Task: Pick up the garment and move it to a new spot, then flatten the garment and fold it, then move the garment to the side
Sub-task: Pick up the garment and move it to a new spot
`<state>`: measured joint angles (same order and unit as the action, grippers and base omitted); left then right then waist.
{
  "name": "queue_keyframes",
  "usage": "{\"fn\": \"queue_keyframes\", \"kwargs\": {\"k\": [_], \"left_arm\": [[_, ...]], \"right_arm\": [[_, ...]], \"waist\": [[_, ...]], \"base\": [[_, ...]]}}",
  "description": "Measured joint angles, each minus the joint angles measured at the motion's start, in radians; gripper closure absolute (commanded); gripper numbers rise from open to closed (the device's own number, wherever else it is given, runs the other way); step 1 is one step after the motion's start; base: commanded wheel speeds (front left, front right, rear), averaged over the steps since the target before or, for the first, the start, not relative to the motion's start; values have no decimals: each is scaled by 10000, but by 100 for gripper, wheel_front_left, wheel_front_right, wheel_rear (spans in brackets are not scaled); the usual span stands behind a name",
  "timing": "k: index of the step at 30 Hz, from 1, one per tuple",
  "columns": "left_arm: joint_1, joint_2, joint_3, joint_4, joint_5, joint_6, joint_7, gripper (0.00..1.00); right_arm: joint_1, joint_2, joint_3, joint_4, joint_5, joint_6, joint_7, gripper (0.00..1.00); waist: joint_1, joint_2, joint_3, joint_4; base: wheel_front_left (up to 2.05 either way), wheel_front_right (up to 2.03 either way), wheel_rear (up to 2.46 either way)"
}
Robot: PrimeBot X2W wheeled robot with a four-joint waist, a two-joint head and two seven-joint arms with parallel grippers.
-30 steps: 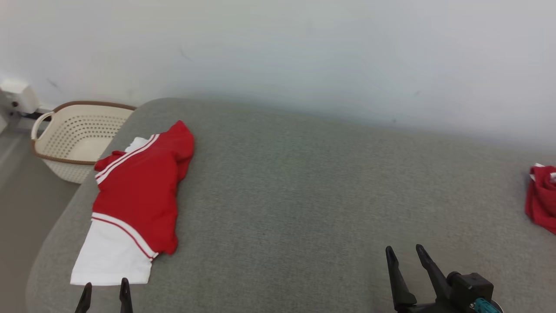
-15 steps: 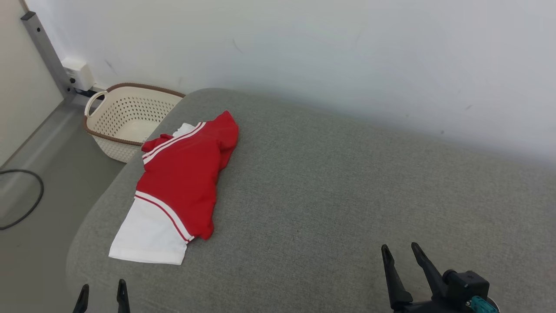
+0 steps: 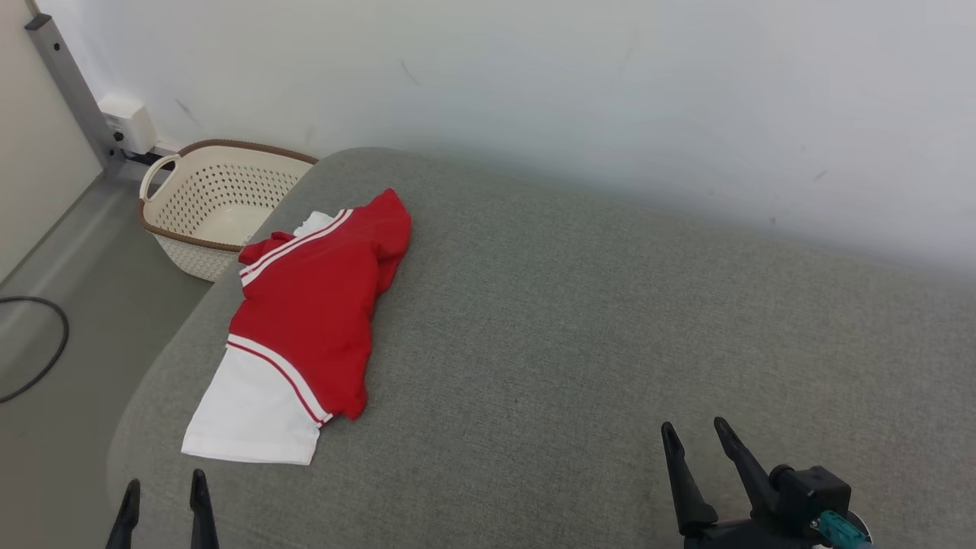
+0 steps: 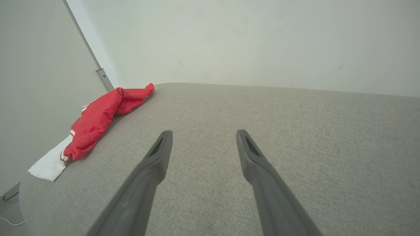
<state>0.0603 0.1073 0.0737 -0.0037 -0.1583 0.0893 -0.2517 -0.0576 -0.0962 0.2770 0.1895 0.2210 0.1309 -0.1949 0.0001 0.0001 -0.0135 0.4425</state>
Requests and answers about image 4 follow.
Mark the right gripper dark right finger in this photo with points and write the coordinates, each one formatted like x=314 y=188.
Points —
x=275 y=203

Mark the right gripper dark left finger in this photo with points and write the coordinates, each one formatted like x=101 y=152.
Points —
x=137 y=196

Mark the red shirt with white trim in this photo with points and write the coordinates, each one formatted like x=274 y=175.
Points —
x=95 y=121

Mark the grey metal wall strip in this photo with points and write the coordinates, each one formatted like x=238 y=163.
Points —
x=104 y=78

